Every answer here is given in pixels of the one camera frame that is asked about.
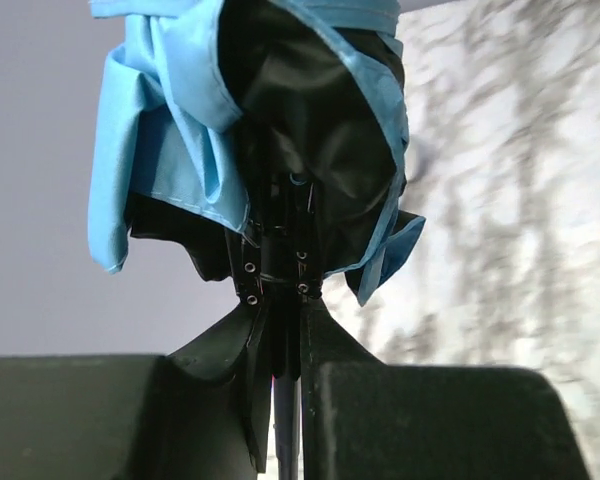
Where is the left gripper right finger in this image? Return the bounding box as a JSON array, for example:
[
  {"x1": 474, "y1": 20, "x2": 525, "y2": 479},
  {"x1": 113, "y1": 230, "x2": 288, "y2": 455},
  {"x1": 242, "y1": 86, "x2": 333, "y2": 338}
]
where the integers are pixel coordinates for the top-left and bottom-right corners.
[{"x1": 300, "y1": 305, "x2": 589, "y2": 480}]

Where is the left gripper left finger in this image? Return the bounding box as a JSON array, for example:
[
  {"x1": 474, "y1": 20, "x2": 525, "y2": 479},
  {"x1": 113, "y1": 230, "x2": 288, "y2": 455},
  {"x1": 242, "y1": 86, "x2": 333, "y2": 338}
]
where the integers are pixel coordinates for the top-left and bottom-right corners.
[{"x1": 0, "y1": 305, "x2": 270, "y2": 480}]

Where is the blue folding umbrella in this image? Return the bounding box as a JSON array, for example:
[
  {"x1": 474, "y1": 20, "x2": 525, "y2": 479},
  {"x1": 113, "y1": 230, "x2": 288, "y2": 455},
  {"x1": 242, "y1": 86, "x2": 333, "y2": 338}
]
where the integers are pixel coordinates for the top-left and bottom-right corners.
[{"x1": 87, "y1": 1, "x2": 425, "y2": 479}]

